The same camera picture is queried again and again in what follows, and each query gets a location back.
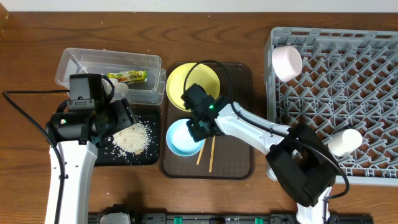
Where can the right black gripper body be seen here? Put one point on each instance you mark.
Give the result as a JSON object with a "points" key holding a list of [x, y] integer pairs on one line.
{"points": [[198, 130]]}

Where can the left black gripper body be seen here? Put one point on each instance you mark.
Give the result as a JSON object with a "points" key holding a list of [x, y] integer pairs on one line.
{"points": [[123, 113]]}

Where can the blue bowl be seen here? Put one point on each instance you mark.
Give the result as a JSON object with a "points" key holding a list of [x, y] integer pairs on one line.
{"points": [[179, 140]]}

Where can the white tissue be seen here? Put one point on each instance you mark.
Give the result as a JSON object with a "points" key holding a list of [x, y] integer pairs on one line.
{"points": [[120, 89]]}

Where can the pile of white rice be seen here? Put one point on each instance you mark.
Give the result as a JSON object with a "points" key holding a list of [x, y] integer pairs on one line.
{"points": [[131, 141]]}

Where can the green orange snack wrapper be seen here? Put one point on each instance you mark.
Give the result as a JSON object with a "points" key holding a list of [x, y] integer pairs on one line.
{"points": [[129, 76]]}

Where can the yellow plate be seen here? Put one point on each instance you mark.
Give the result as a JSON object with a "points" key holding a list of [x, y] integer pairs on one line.
{"points": [[202, 75]]}

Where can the white cup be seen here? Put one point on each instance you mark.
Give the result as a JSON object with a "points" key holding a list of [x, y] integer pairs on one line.
{"points": [[345, 142]]}

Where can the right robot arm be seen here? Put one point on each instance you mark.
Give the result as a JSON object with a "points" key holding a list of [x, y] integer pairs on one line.
{"points": [[302, 164]]}

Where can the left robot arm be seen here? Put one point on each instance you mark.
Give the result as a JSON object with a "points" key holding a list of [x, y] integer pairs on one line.
{"points": [[81, 124]]}

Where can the grey plastic dishwasher rack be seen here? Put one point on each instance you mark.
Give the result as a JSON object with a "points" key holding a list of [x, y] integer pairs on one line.
{"points": [[348, 80]]}

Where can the left wooden chopstick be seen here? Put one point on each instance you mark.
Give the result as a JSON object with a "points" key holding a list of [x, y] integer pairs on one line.
{"points": [[201, 152]]}

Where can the wooden chopstick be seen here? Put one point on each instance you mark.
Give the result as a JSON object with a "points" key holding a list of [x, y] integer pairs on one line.
{"points": [[212, 154], [201, 152]]}

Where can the right wooden chopstick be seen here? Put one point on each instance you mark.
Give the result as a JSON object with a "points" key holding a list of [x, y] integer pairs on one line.
{"points": [[212, 154]]}

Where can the black plastic tray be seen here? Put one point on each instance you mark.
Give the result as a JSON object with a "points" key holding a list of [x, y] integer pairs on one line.
{"points": [[149, 156]]}

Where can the clear plastic bin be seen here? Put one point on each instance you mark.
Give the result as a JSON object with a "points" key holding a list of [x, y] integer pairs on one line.
{"points": [[151, 92]]}

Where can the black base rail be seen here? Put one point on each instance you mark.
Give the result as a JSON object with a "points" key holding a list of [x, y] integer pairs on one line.
{"points": [[121, 214]]}

